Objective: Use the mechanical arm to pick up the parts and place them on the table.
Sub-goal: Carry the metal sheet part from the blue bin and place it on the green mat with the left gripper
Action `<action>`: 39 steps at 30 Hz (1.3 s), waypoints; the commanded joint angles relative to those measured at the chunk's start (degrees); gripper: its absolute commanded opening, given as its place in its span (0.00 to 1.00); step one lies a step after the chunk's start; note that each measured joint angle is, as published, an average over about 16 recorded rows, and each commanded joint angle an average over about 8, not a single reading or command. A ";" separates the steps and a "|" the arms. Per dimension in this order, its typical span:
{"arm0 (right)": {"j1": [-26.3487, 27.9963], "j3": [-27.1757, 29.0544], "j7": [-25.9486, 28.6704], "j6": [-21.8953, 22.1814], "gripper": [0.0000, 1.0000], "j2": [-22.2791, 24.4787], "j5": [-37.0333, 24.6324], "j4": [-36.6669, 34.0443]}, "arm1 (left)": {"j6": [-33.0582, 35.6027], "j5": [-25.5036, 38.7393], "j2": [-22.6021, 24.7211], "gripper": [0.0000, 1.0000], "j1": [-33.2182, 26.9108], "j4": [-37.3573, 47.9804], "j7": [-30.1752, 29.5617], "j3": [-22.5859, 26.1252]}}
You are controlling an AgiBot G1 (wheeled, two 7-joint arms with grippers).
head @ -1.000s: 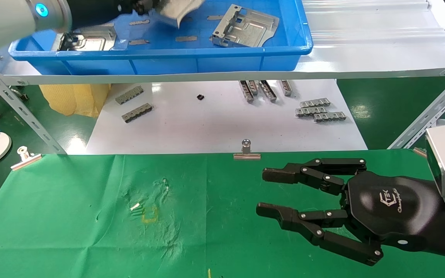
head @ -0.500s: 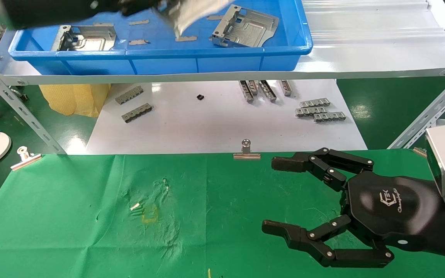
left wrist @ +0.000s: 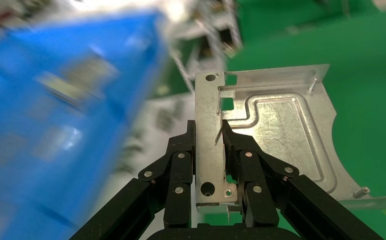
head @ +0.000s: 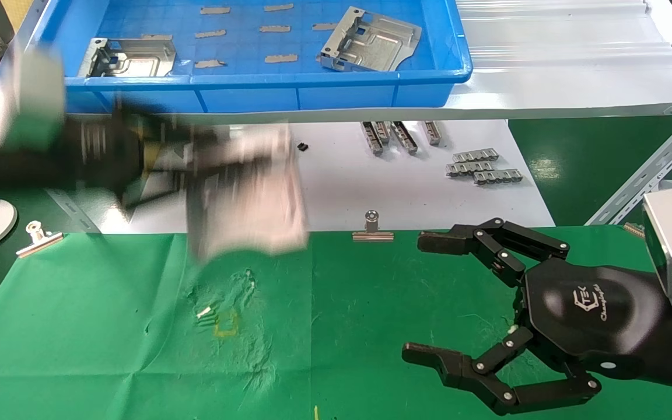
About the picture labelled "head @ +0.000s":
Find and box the sheet metal bracket part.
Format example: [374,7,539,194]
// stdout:
[186,121,310,261]
[79,38,178,79]
[318,6,423,74]

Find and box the white sheet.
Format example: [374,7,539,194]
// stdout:
[130,120,557,235]

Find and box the blue plastic tray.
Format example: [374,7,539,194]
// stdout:
[13,0,474,115]

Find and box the white metal shelf board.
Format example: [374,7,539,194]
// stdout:
[3,0,672,130]

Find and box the left wrist camera silver box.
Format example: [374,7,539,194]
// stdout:
[0,45,67,150]

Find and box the perforated metal angle strut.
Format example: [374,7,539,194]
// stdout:
[584,99,672,228]
[46,187,102,235]

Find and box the silver binder clip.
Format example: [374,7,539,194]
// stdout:
[16,220,64,259]
[352,209,395,243]

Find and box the green cloth mat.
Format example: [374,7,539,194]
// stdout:
[0,226,672,420]

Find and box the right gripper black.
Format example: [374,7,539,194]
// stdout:
[401,219,666,417]

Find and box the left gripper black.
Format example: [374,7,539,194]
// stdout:
[76,105,275,212]

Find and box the white corrugated panel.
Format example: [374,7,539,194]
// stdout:
[454,0,672,71]

